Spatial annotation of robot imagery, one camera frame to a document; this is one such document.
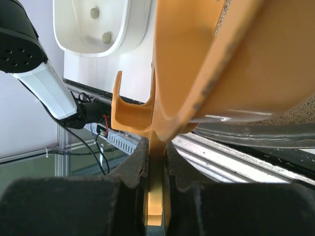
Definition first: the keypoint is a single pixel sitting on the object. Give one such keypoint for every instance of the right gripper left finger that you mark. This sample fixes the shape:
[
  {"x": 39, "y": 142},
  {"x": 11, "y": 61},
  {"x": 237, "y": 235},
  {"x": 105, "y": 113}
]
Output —
[{"x": 111, "y": 205}]

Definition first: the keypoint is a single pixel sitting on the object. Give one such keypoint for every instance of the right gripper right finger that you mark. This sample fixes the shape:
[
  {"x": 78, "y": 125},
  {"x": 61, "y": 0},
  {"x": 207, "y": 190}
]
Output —
[{"x": 199, "y": 206}]

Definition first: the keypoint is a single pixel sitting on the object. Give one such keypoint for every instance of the dark brown litter box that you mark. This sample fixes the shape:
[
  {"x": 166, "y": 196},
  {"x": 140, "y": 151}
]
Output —
[{"x": 265, "y": 94}]

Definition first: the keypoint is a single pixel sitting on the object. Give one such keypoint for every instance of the yellow litter scoop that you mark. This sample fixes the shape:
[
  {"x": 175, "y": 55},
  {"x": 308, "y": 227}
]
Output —
[{"x": 191, "y": 50}]

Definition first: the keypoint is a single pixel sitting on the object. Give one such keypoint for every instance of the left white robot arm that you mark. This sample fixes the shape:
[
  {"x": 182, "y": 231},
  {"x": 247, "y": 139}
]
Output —
[{"x": 22, "y": 56}]

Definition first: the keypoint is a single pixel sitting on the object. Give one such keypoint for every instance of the grey litter clump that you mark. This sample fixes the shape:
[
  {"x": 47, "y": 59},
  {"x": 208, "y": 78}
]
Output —
[
  {"x": 94, "y": 13},
  {"x": 106, "y": 37}
]

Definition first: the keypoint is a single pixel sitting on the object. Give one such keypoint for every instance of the white plastic tray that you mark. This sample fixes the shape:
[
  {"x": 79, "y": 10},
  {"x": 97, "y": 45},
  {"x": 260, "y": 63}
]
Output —
[{"x": 77, "y": 33}]

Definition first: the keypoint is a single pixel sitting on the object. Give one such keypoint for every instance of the aluminium front rail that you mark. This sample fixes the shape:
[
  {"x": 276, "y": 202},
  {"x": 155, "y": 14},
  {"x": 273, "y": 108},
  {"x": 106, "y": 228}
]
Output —
[{"x": 230, "y": 163}]

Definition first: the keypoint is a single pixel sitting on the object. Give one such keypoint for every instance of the grey slotted cable duct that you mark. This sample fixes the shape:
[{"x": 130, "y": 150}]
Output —
[{"x": 122, "y": 141}]

